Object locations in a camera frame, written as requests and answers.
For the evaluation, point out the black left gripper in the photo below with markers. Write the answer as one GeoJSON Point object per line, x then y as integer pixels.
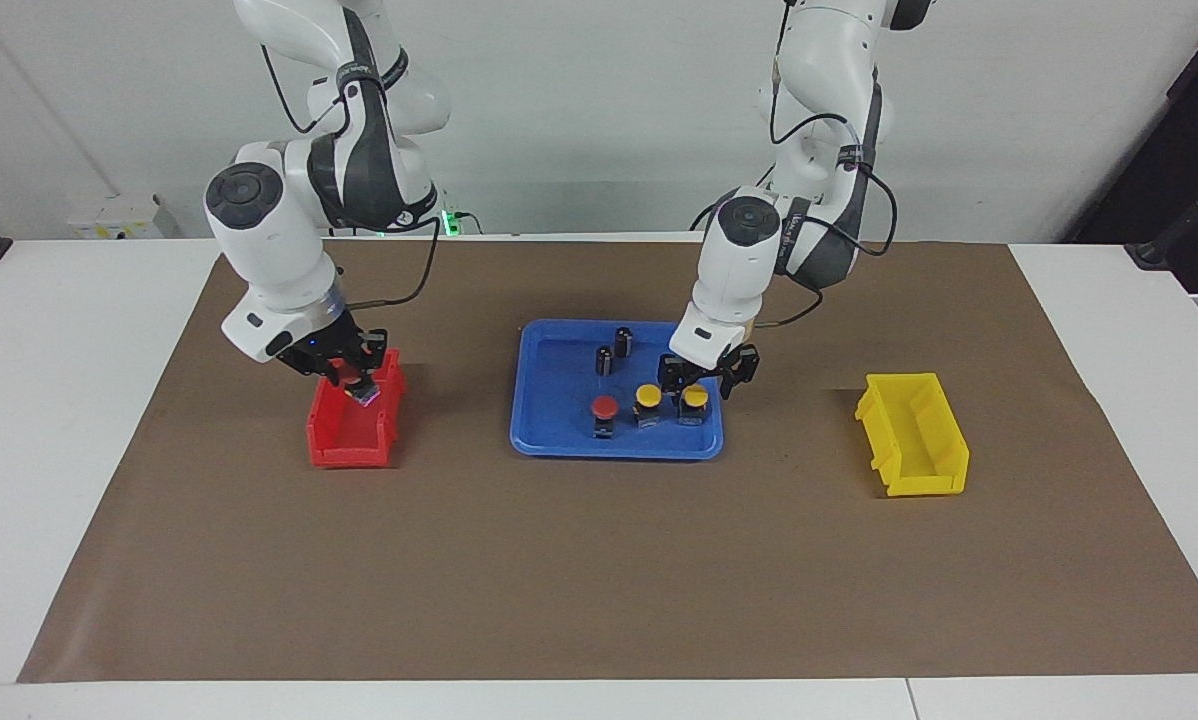
{"type": "Point", "coordinates": [709, 368]}

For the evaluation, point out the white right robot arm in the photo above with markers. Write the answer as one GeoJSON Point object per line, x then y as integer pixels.
{"type": "Point", "coordinates": [269, 250]}

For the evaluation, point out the yellow plastic bin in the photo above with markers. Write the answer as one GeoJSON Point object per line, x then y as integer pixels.
{"type": "Point", "coordinates": [919, 440]}

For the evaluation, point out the black cylindrical capacitor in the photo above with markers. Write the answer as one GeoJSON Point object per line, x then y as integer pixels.
{"type": "Point", "coordinates": [605, 361]}
{"type": "Point", "coordinates": [623, 342]}

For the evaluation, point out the yellow push button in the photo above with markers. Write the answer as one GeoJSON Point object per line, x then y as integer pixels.
{"type": "Point", "coordinates": [695, 400]}
{"type": "Point", "coordinates": [647, 396]}

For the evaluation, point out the blue plastic tray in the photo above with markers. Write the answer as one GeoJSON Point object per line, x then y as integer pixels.
{"type": "Point", "coordinates": [559, 400]}

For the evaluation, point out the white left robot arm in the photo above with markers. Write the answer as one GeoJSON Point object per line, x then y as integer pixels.
{"type": "Point", "coordinates": [739, 270]}

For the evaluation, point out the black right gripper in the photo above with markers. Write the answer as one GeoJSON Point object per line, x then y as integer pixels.
{"type": "Point", "coordinates": [324, 350]}

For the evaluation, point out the white wall socket box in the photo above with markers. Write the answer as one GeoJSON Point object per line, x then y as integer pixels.
{"type": "Point", "coordinates": [114, 215]}

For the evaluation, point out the red push button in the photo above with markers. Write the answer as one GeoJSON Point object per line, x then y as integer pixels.
{"type": "Point", "coordinates": [366, 394]}
{"type": "Point", "coordinates": [605, 407]}

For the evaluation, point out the red plastic bin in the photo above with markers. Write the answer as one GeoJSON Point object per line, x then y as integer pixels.
{"type": "Point", "coordinates": [344, 440]}

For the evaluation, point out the brown paper mat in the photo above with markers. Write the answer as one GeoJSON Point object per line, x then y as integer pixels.
{"type": "Point", "coordinates": [599, 570]}

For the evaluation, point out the black camera stand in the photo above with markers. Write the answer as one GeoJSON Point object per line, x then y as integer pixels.
{"type": "Point", "coordinates": [1174, 232]}

